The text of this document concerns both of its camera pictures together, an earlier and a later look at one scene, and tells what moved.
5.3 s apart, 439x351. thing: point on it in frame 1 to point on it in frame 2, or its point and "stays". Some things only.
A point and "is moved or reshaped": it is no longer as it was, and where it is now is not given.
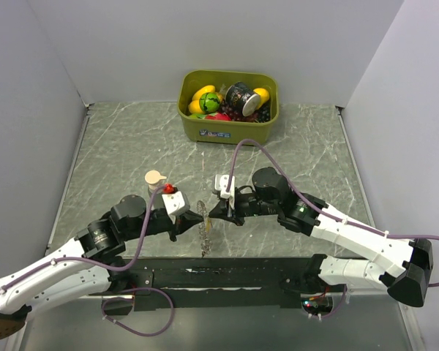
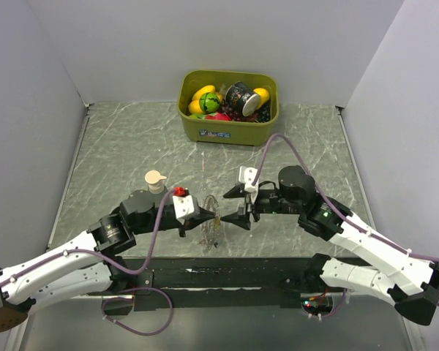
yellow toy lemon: x=263 y=94 stays
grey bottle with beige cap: x=154 y=180 stays
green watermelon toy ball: x=208 y=102 stays
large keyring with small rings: x=205 y=229 is moved or reshaped
